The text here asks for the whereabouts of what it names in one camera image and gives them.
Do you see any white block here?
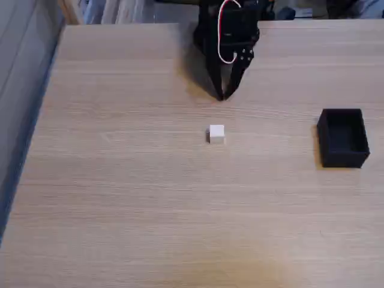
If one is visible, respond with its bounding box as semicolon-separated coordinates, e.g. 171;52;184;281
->
206;124;226;145

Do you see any red white gripper cable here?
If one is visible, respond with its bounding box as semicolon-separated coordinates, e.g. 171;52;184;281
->
217;0;242;64

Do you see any wooden frame post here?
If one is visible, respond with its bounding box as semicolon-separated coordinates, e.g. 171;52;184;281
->
56;0;83;26

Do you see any black box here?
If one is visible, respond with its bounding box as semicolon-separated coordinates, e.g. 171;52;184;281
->
316;108;371;169

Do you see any dark blue object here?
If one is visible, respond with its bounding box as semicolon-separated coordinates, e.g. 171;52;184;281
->
274;7;296;21

